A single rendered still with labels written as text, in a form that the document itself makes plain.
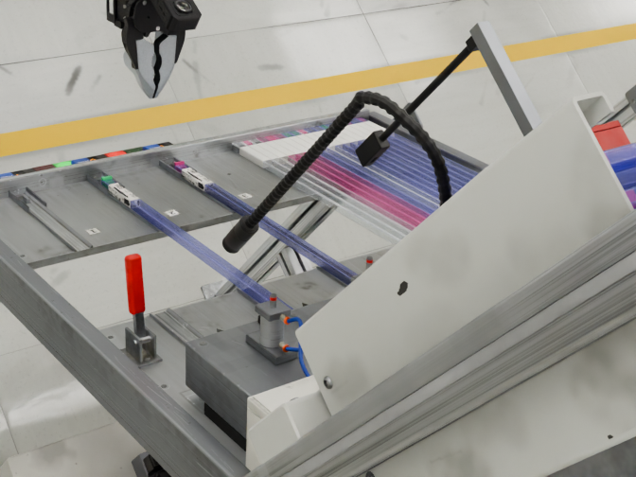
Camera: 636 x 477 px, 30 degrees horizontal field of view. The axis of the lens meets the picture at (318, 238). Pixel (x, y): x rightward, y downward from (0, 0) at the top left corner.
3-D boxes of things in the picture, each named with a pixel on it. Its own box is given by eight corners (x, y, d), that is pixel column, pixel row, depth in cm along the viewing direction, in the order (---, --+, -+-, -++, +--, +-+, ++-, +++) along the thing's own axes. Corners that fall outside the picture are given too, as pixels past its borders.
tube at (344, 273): (174, 172, 163) (174, 165, 162) (183, 170, 164) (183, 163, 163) (413, 327, 127) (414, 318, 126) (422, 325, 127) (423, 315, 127)
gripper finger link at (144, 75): (135, 88, 168) (134, 25, 164) (156, 100, 164) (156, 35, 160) (115, 91, 166) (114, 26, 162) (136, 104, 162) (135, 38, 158)
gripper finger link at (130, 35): (151, 62, 163) (150, 1, 159) (157, 66, 162) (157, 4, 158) (120, 67, 161) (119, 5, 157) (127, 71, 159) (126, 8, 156)
